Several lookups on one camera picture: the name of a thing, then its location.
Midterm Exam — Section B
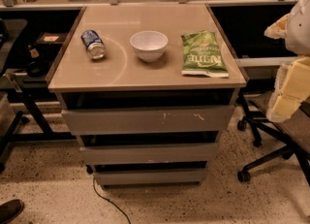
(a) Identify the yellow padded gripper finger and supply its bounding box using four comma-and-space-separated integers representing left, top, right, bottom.
266, 56, 310, 122

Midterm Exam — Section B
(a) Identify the grey drawer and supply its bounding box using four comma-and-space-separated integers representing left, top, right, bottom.
62, 106, 234, 135
94, 169, 207, 185
79, 143, 218, 165

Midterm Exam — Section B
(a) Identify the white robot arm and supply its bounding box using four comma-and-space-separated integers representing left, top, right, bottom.
264, 0, 310, 122

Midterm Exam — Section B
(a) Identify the grey top drawer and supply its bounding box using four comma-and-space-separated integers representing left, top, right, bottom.
62, 106, 234, 135

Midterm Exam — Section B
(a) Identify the grey bottom drawer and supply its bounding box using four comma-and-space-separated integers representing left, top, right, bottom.
94, 169, 207, 185

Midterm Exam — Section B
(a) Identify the grey drawer cabinet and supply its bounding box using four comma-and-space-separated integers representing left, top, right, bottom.
48, 4, 246, 174

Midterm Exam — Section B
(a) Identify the black office chair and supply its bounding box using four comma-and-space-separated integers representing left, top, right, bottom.
237, 88, 310, 184

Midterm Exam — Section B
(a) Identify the green chip bag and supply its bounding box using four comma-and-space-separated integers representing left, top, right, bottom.
181, 30, 229, 78

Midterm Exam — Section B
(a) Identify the white bowl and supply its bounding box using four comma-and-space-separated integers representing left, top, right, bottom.
130, 31, 169, 62

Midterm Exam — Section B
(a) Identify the blue soda can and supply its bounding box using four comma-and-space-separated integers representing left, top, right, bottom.
80, 30, 106, 60

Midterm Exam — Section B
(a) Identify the black left chair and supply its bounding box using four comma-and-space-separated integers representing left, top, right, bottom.
0, 19, 27, 173

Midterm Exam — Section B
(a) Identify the dark shoe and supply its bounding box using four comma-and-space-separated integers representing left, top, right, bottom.
0, 199, 24, 224

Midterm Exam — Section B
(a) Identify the black floor cable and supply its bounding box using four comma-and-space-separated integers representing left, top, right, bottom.
92, 177, 133, 224

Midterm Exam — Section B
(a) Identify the black side table frame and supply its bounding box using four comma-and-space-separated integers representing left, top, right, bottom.
6, 72, 75, 142

